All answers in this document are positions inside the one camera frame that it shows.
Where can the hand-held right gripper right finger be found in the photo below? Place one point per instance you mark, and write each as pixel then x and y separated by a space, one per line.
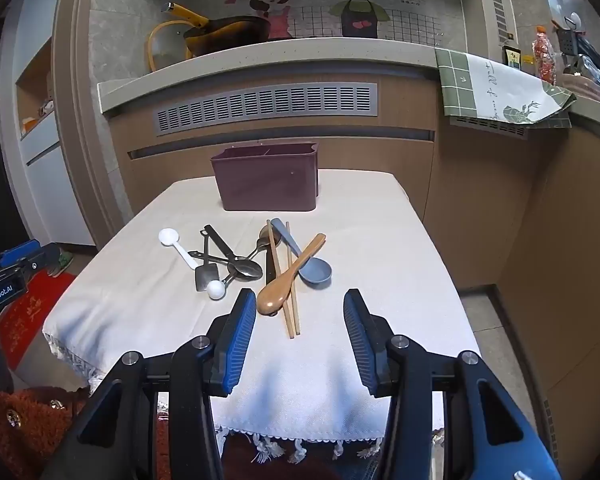
pixel 362 342

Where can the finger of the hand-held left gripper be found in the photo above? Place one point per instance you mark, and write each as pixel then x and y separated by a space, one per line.
pixel 20 252

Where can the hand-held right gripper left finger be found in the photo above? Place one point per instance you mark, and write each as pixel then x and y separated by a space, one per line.
pixel 237 342

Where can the wooden spoon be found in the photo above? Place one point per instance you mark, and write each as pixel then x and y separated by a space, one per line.
pixel 272 300

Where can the white round-bowl spoon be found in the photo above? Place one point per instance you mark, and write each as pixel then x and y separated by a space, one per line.
pixel 216 290

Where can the wooden chopstick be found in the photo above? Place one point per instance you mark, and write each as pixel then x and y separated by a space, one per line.
pixel 294 305
pixel 286 310

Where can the shovel-shaped metal spoon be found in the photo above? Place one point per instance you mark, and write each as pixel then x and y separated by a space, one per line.
pixel 207 277

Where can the small metal spoon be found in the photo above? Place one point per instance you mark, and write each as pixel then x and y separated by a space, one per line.
pixel 257 249
pixel 247 269

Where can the grey-blue plastic spoon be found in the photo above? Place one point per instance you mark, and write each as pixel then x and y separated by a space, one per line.
pixel 316 272

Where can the white plastic measuring spoon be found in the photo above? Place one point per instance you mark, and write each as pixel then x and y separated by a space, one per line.
pixel 169 236

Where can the purple plastic utensil holder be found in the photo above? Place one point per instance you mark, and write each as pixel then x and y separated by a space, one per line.
pixel 267 182

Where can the red floor mat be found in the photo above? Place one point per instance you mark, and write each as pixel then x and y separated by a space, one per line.
pixel 30 315

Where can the green slippers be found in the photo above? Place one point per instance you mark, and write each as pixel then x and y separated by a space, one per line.
pixel 62 264

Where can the white fringed tablecloth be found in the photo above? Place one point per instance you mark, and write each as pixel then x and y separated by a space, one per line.
pixel 380 270

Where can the white shelf cabinet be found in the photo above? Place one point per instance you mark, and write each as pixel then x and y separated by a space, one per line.
pixel 55 185

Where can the brown fuzzy garment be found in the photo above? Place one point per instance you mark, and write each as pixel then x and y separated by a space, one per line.
pixel 10 440

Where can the kitchen counter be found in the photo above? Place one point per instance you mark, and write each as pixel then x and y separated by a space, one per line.
pixel 480 200

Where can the long grey vent grille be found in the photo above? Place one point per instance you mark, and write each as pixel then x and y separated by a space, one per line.
pixel 265 105

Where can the short grey vent grille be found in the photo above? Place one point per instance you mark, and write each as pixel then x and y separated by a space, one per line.
pixel 485 126

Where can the glass lid with yellow rim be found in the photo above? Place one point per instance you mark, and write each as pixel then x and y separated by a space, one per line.
pixel 170 50

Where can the green checked tea towel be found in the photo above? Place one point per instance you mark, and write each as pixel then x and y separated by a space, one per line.
pixel 500 90

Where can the dark sauce bottle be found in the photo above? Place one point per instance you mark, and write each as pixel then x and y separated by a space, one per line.
pixel 511 57

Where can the red-filled plastic bottle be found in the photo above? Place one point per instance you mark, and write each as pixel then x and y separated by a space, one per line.
pixel 544 57

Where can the stacked dishes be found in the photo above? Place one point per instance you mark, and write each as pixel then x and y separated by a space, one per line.
pixel 587 87

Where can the cartoon wall sticker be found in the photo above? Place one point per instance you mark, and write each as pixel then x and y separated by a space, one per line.
pixel 360 10

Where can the grey wall vent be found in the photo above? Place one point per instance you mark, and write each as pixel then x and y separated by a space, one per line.
pixel 500 17

